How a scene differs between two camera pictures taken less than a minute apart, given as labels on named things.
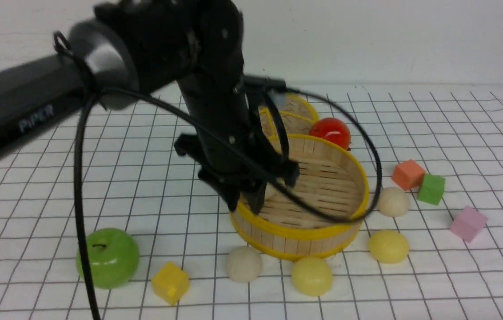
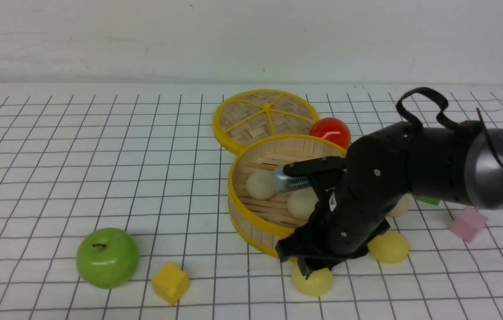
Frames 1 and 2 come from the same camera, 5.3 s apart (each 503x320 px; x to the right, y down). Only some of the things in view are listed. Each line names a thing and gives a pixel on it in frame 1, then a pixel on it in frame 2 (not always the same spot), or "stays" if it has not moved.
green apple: (113, 257) stays
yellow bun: (389, 246) stays
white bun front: (244, 264) -> (301, 203)
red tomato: (333, 129) stays
